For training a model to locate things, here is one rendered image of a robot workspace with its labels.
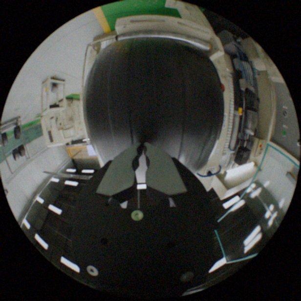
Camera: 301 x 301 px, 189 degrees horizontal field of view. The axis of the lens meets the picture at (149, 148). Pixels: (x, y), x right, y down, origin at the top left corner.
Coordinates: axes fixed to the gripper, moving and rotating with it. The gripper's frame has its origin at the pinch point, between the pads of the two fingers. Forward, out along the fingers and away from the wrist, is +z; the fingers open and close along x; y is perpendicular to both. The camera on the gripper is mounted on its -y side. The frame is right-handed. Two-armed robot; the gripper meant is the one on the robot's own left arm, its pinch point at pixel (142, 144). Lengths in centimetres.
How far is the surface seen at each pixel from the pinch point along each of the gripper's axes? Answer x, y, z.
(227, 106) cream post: 38.6, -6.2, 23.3
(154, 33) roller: 4.3, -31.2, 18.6
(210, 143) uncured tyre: 11.7, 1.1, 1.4
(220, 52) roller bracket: 26.9, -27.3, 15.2
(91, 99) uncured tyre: -7.5, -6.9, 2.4
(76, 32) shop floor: -74, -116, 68
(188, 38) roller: 16.1, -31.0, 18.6
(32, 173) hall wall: -1092, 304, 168
